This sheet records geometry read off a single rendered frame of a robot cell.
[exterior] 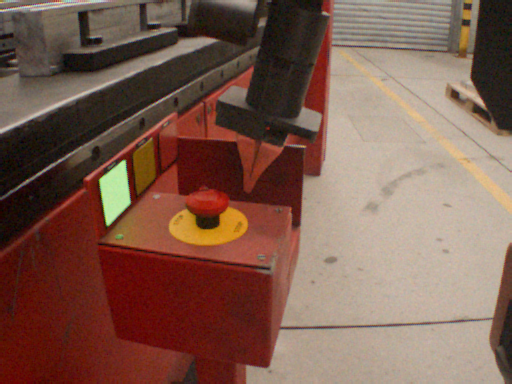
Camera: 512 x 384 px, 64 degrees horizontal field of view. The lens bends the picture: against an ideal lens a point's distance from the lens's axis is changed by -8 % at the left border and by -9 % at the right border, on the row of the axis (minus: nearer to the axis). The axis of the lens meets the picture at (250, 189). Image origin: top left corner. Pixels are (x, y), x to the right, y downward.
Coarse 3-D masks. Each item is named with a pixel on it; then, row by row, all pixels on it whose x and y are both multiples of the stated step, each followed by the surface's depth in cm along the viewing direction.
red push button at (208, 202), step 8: (200, 192) 40; (208, 192) 40; (216, 192) 40; (192, 200) 39; (200, 200) 39; (208, 200) 39; (216, 200) 39; (224, 200) 39; (192, 208) 38; (200, 208) 38; (208, 208) 38; (216, 208) 38; (224, 208) 39; (200, 216) 39; (208, 216) 39; (216, 216) 40; (200, 224) 40; (208, 224) 40; (216, 224) 40
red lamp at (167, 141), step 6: (168, 126) 50; (174, 126) 52; (162, 132) 49; (168, 132) 50; (174, 132) 52; (162, 138) 49; (168, 138) 51; (174, 138) 52; (162, 144) 49; (168, 144) 51; (174, 144) 52; (162, 150) 49; (168, 150) 51; (174, 150) 53; (162, 156) 49; (168, 156) 51; (174, 156) 53; (162, 162) 50; (168, 162) 51; (162, 168) 50
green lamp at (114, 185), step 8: (120, 168) 40; (104, 176) 38; (112, 176) 39; (120, 176) 40; (104, 184) 38; (112, 184) 39; (120, 184) 41; (104, 192) 38; (112, 192) 39; (120, 192) 41; (128, 192) 42; (104, 200) 38; (112, 200) 39; (120, 200) 41; (128, 200) 42; (104, 208) 38; (112, 208) 39; (120, 208) 41; (112, 216) 40
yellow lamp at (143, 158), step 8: (152, 144) 46; (136, 152) 43; (144, 152) 45; (152, 152) 47; (136, 160) 43; (144, 160) 45; (152, 160) 47; (136, 168) 43; (144, 168) 45; (152, 168) 47; (136, 176) 44; (144, 176) 45; (152, 176) 47; (136, 184) 44; (144, 184) 46
